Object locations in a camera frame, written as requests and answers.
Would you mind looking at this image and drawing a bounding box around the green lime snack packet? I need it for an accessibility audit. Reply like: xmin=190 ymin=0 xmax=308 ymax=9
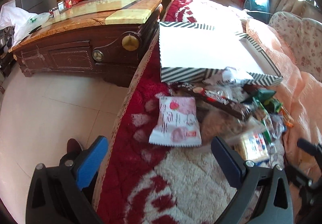
xmin=263 ymin=98 xmax=283 ymax=114

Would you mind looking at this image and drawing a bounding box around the dark green snack packet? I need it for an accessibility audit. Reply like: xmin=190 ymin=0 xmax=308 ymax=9
xmin=242 ymin=85 xmax=276 ymax=103

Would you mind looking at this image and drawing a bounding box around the dark chocolate bar packet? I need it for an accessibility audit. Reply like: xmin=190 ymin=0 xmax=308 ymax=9
xmin=172 ymin=82 xmax=252 ymax=121

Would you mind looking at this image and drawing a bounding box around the pink strawberry snack packet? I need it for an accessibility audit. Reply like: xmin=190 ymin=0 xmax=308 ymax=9
xmin=149 ymin=96 xmax=202 ymax=147

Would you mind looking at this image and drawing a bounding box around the peach quilted blanket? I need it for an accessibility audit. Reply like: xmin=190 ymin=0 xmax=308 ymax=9
xmin=246 ymin=19 xmax=321 ymax=179

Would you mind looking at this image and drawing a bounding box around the floral sofa cover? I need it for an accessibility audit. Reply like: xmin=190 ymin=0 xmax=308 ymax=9
xmin=269 ymin=12 xmax=321 ymax=81

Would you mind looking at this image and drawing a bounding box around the wooden marble-top coffee table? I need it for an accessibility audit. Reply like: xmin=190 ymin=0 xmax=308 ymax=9
xmin=11 ymin=0 xmax=163 ymax=87

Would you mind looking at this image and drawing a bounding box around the striped white tray box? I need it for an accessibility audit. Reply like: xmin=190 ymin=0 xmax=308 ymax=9
xmin=159 ymin=21 xmax=283 ymax=86

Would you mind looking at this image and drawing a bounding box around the white plastic bag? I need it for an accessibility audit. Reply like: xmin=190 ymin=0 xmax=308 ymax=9
xmin=1 ymin=0 xmax=50 ymax=46

